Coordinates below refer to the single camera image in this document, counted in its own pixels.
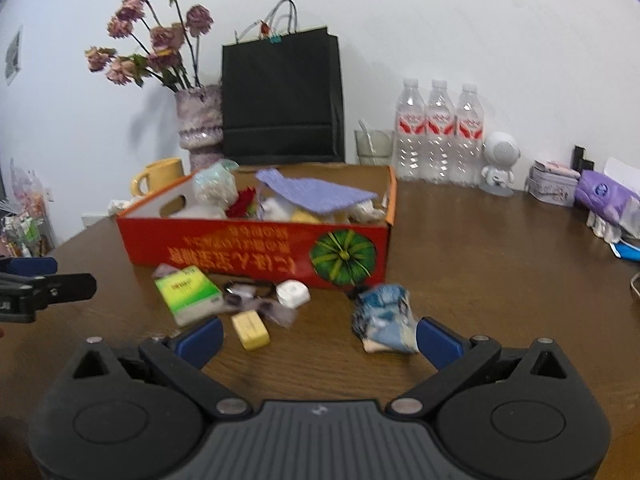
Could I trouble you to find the candy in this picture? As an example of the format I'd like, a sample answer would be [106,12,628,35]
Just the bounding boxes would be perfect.
[224,293,297,328]

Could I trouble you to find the dried pink roses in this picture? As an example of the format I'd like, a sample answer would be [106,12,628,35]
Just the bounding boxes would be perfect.
[85,0,214,93]

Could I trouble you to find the red artificial flower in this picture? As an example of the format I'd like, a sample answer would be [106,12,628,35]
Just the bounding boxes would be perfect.
[226,188,256,219]

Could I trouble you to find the purple tissue pack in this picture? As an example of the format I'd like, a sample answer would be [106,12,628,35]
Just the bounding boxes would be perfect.
[575,170,639,237]

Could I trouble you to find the water bottle right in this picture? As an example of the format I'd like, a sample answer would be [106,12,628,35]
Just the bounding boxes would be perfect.
[452,84,485,188]

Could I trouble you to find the red cardboard box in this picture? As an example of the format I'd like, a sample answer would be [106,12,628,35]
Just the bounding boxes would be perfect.
[116,162,397,289]

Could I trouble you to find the white plush toy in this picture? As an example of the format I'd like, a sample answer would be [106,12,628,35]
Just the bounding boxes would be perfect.
[260,197,385,224]

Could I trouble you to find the purple ceramic vase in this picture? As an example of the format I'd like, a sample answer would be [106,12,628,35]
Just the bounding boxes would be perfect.
[175,84,224,172]

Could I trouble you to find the green tissue pack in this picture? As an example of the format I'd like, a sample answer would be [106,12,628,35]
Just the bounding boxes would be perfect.
[155,266,224,327]

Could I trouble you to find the glass cup with spoon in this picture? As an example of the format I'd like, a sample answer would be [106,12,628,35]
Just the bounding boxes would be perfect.
[354,119,394,166]

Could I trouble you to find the clear plastic bottle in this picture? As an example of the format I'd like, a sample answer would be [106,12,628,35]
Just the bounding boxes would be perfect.
[192,159,239,210]

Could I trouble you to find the yellow mug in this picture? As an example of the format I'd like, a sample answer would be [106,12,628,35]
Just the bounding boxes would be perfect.
[130,157,184,197]

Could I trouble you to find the white astronaut figure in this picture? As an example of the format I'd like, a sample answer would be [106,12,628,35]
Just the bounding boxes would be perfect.
[480,131,521,197]

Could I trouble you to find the water bottle left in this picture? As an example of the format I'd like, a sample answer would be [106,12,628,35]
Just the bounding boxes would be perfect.
[395,79,426,180]

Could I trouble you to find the water bottle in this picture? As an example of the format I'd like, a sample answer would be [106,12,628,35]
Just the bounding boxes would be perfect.
[452,84,485,188]
[395,79,426,180]
[425,79,456,183]

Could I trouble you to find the purple cloth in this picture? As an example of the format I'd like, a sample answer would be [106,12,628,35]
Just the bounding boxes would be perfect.
[255,168,378,216]

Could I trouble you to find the black paper bag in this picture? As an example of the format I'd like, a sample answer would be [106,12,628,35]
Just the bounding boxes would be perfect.
[221,0,346,166]

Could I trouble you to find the yellow eraser block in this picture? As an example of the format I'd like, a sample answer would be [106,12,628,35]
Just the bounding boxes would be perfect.
[231,310,270,351]

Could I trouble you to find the blue patterned sock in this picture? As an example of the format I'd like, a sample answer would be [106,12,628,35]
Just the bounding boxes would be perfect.
[352,284,418,354]

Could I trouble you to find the water bottle middle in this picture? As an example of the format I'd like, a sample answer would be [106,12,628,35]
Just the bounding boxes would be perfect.
[425,79,456,183]

